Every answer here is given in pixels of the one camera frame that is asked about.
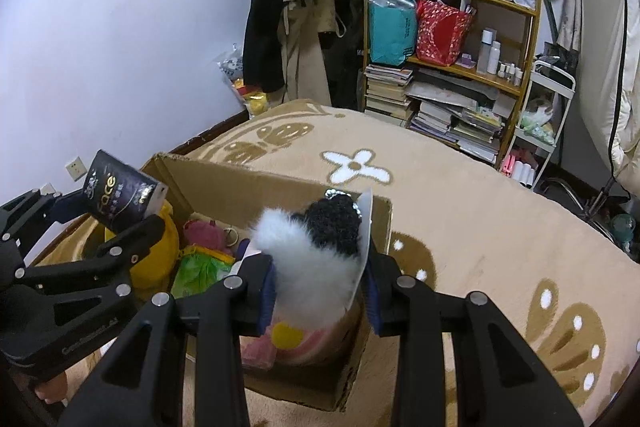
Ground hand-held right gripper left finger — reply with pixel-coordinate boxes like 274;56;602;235
57;252;276;427

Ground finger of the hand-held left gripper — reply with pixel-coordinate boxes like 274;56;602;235
0;189;98;258
15;214;167;304

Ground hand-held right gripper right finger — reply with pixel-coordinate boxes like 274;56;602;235
362;249;586;427

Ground yellow plush toy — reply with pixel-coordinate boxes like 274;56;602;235
104;202;181;303

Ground black tissue packet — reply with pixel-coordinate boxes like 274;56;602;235
81;149;168;234

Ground black white fluffy plush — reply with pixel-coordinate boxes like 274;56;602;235
250;187;373;328

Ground pink swirl plush toy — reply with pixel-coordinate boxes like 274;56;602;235
272;302;363;365

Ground green packet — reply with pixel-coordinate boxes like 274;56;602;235
171;246;237;300

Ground cardboard box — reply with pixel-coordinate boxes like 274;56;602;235
82;152;393;413

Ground light green soft item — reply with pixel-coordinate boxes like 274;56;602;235
520;99;556;142

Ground person's left hand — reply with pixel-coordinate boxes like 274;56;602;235
35;377;68;405

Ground magenta plush toy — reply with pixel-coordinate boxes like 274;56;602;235
182;218;236;253

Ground beige flower printed blanket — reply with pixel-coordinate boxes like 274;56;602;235
30;99;640;427

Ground bag of yellow items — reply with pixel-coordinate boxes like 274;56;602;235
217;47;273;120

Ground pile of books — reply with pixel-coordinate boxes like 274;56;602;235
407;99;506;165

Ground pink bottles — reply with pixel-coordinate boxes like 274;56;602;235
502;147;538;188

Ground stack of books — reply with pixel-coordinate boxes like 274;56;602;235
364;64;415;128

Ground black hanging garment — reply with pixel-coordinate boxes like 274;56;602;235
243;0;286;92

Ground white cart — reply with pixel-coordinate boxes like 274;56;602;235
500;59;577;192

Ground black hanging coat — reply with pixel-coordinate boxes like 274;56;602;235
320;0;370;110

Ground teal glass bottle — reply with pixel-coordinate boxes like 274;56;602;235
607;213;638;248

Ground teal bag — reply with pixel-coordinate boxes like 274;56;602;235
369;0;418;66

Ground tall white bottle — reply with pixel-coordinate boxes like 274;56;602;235
476;29;495;75

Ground red patterned bag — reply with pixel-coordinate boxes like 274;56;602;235
416;0;476;68

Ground black bag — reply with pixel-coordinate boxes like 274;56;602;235
542;41;581;70

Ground wooden shelf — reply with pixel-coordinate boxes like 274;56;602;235
360;0;545;170

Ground metal chair frame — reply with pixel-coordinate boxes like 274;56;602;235
537;177;631;238

